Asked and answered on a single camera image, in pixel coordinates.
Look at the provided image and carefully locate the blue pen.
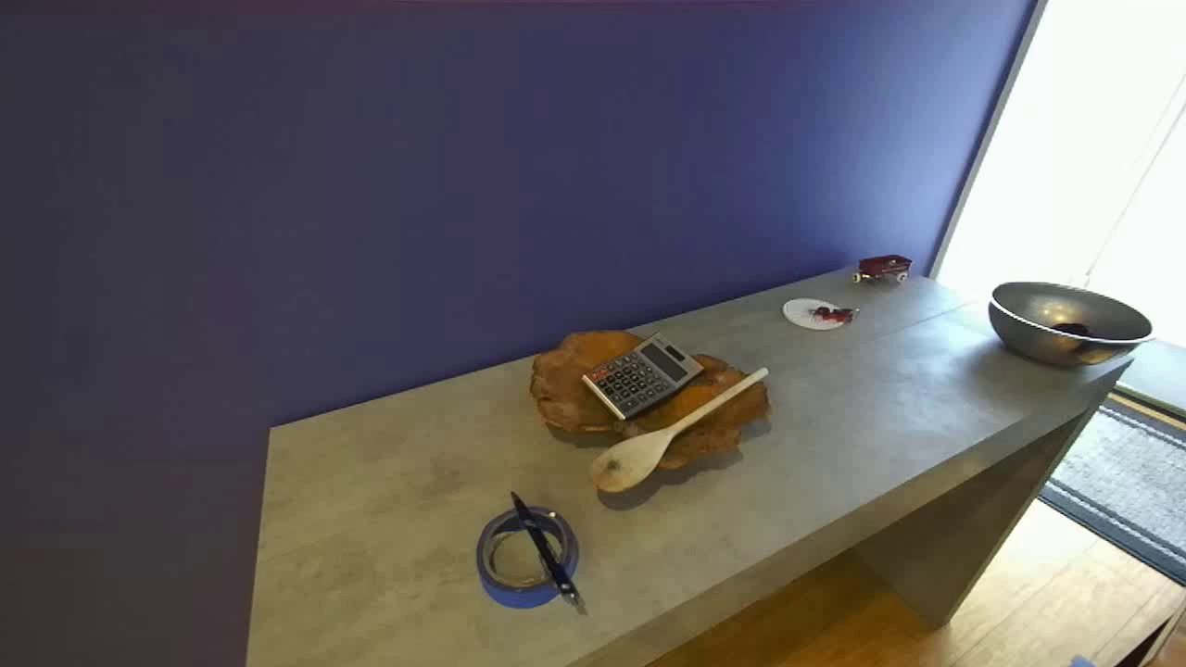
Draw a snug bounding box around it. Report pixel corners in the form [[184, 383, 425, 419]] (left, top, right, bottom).
[[510, 493, 585, 613]]

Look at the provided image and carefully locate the grey calculator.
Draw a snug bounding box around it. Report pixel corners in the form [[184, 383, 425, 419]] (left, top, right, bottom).
[[582, 336, 701, 419]]

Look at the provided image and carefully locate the brown wooden slab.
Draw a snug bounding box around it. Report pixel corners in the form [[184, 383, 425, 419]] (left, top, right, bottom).
[[531, 328, 769, 470]]

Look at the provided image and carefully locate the wooden spoon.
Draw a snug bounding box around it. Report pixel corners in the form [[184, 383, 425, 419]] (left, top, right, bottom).
[[594, 370, 767, 493]]

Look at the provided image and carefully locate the grey concrete table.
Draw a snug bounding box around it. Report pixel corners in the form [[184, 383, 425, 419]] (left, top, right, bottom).
[[247, 274, 1120, 667]]

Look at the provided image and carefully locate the small white plate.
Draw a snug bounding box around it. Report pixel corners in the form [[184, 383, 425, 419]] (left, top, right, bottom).
[[783, 295, 857, 328]]

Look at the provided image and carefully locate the blue tape roll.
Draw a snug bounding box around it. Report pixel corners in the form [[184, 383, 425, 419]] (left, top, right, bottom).
[[473, 504, 582, 608]]

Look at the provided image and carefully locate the small dark red box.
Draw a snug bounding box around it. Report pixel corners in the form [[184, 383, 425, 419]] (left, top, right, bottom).
[[857, 257, 911, 284]]

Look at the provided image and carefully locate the silver metal bowl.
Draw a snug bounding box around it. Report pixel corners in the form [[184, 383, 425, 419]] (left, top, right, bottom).
[[989, 283, 1152, 368]]

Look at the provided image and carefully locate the dark floor mat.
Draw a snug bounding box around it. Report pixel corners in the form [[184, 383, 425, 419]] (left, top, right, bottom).
[[1042, 395, 1186, 587]]

